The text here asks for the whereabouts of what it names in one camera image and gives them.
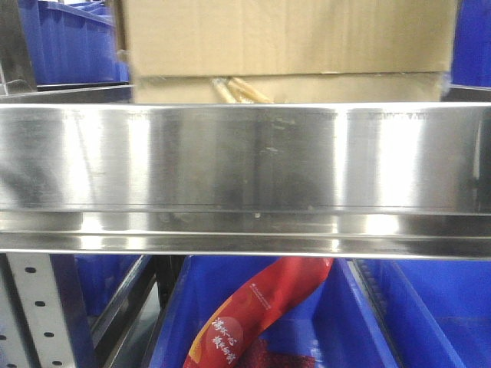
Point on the plain brown cardboard box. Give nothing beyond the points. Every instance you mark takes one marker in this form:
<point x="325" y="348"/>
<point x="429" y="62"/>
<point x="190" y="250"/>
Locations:
<point x="292" y="51"/>

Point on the stainless steel shelf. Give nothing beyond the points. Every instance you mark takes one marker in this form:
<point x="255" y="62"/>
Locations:
<point x="88" y="174"/>

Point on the blue bin lower middle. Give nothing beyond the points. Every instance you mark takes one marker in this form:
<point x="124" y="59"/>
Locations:
<point x="334" y="327"/>

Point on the blue bin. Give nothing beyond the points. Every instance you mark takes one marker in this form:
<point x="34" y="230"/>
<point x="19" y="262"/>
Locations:
<point x="72" y="44"/>
<point x="100" y="276"/>
<point x="435" y="313"/>
<point x="471" y="49"/>
<point x="334" y="327"/>

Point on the perforated grey shelf upright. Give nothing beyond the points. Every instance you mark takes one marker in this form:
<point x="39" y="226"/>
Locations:
<point x="43" y="318"/>

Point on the peeling yellowish packing tape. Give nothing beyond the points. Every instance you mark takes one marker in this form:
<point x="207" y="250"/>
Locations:
<point x="235" y="90"/>

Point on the red snack bag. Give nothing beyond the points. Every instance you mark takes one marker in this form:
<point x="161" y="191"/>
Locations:
<point x="254" y="307"/>

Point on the blue bin lower left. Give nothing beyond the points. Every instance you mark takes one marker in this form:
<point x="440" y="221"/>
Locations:
<point x="100" y="276"/>

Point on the blue bin upper left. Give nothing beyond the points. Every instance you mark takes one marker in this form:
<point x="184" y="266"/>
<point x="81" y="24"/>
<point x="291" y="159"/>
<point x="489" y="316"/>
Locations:
<point x="72" y="44"/>

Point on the blue bin lower right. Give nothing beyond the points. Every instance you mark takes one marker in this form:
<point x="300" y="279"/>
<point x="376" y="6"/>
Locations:
<point x="435" y="313"/>

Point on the blue bin upper right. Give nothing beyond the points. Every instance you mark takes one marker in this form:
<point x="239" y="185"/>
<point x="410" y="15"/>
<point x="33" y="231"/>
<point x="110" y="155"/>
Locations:
<point x="471" y="49"/>

